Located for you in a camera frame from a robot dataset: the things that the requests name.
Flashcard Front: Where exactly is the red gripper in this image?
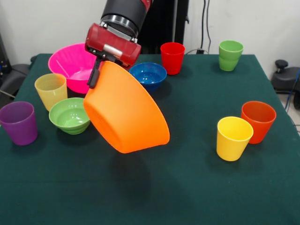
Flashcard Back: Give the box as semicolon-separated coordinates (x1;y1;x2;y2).
84;22;142;89

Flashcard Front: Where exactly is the large orange bowl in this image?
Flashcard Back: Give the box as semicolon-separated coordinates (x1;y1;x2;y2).
83;60;171;154

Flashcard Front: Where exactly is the large pink bowl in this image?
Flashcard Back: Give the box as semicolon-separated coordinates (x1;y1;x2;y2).
48;42;104;94

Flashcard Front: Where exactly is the pale yellow translucent cup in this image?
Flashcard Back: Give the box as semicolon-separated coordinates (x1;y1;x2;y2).
34;73;68;112

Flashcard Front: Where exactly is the small green bowl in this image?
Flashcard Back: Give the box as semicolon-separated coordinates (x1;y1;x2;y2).
48;97;91;135

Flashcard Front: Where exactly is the small blue bowl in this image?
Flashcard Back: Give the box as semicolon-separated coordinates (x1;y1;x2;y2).
128;62;167;93

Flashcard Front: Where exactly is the red cup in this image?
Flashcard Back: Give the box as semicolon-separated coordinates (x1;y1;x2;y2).
160;42;186;76

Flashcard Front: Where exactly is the dark grey stand base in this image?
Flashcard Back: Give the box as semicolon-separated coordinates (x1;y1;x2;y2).
0;63;31;100

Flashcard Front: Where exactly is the purple cup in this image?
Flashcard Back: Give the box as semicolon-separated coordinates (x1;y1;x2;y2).
0;101;38;146

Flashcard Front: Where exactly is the black equipment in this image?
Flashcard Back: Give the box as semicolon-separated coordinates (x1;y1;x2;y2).
0;32;12;74

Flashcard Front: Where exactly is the green cup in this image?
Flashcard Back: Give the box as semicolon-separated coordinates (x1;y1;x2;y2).
218;40;244;72

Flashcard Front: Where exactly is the dark green table cloth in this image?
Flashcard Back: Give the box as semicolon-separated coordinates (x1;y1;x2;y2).
0;53;300;225

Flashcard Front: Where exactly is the bright yellow cup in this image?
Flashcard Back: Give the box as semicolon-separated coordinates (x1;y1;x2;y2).
216;116;254;162

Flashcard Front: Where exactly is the orange-red cup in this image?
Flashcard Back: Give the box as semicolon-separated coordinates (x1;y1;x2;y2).
240;101;277;144

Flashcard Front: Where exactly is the black stand base with knob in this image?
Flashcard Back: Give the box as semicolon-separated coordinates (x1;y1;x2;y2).
271;59;300;95

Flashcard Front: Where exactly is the black wall cable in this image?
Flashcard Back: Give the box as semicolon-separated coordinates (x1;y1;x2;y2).
187;0;212;55

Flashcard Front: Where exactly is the blue cable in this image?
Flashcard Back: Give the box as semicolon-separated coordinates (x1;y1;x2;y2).
285;70;300;111

